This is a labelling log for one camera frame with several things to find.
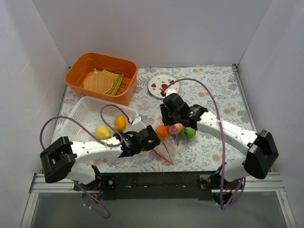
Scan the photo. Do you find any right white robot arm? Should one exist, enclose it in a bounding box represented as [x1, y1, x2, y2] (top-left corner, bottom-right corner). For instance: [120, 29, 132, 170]
[160, 91, 279, 189]

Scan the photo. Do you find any yellow fake pear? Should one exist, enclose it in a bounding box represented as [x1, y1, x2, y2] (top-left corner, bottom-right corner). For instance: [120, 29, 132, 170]
[95, 125, 110, 140]

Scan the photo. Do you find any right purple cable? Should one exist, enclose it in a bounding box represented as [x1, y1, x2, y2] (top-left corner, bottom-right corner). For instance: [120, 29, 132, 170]
[161, 78, 246, 210]

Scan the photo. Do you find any orange fake tangerine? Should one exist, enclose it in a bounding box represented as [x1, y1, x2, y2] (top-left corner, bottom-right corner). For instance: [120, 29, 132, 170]
[155, 124, 169, 140]

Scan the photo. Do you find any yellow green woven mat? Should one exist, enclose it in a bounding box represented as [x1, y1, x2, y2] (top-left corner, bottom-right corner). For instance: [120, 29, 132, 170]
[93, 68, 124, 95]

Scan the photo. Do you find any green fake watermelon ball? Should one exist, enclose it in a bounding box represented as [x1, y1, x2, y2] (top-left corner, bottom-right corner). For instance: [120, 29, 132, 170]
[179, 127, 196, 140]

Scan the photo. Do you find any white strawberry pattern plate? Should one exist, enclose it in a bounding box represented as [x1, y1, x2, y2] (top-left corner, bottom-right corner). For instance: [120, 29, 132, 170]
[148, 74, 177, 99]

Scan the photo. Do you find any yellow fake lemon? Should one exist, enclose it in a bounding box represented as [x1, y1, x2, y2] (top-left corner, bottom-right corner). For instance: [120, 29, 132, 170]
[114, 115, 127, 132]

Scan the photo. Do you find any fake peach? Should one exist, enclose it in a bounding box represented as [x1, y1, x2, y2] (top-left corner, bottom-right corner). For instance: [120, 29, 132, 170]
[168, 123, 183, 134]

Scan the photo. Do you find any clear zip top bag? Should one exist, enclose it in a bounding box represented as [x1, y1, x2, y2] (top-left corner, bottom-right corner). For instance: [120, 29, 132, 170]
[152, 125, 190, 164]

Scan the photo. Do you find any round orange woven coaster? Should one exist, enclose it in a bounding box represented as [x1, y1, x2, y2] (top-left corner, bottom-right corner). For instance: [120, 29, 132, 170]
[83, 73, 113, 94]

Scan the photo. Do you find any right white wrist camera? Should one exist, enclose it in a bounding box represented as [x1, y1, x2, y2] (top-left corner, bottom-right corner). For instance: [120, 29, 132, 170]
[161, 88, 178, 97]

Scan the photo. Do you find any white perforated plastic basket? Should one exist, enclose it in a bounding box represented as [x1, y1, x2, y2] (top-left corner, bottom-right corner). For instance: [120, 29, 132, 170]
[60, 96, 139, 142]

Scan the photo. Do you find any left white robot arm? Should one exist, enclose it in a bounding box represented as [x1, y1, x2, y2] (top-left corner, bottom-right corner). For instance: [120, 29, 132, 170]
[40, 125, 161, 190]

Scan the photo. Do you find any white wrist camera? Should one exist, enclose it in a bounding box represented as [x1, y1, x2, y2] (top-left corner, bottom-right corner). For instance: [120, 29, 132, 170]
[129, 116, 146, 133]
[161, 88, 178, 97]

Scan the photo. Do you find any orange plastic tub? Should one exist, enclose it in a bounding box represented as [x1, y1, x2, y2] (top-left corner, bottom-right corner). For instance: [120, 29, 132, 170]
[65, 53, 138, 106]

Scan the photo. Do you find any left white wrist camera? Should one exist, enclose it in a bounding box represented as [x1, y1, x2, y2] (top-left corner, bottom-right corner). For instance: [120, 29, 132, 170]
[129, 116, 146, 133]

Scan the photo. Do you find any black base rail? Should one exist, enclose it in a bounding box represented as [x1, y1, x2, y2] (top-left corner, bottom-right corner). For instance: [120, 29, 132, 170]
[80, 171, 220, 203]

